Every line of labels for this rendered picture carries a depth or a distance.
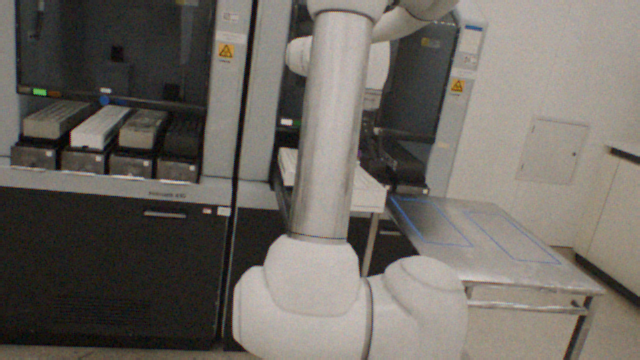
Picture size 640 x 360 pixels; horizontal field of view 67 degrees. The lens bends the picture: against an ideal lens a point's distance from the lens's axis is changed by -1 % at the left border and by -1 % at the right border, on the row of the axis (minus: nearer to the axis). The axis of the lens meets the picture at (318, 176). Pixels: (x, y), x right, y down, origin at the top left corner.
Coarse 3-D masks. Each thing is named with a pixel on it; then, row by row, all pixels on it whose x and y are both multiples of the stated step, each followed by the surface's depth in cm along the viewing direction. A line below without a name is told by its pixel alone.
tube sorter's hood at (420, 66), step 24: (312, 24) 167; (432, 24) 174; (456, 24) 176; (408, 48) 175; (432, 48) 177; (288, 72) 171; (408, 72) 178; (432, 72) 179; (288, 96) 174; (384, 96) 179; (408, 96) 181; (432, 96) 182; (384, 120) 182; (408, 120) 184; (432, 120) 185
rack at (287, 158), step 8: (280, 152) 180; (288, 152) 181; (296, 152) 183; (280, 160) 182; (288, 160) 171; (296, 160) 171; (280, 168) 176; (288, 168) 161; (288, 176) 158; (288, 184) 159
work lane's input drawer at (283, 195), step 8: (272, 160) 189; (272, 168) 184; (272, 176) 182; (280, 176) 168; (280, 184) 163; (280, 192) 155; (288, 192) 157; (280, 200) 153; (288, 200) 146; (280, 208) 151; (288, 208) 142; (288, 216) 137
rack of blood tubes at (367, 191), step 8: (360, 168) 156; (360, 176) 144; (368, 176) 146; (360, 184) 135; (368, 184) 136; (376, 184) 138; (360, 192) 131; (368, 192) 131; (376, 192) 132; (384, 192) 132; (352, 200) 131; (360, 200) 131; (368, 200) 132; (376, 200) 132; (384, 200) 133; (352, 208) 131; (360, 208) 132; (368, 208) 132; (376, 208) 133
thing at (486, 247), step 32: (416, 224) 143; (448, 224) 147; (480, 224) 152; (512, 224) 156; (448, 256) 125; (480, 256) 128; (512, 256) 131; (544, 256) 135; (512, 288) 116; (544, 288) 117; (576, 288) 119; (576, 352) 125
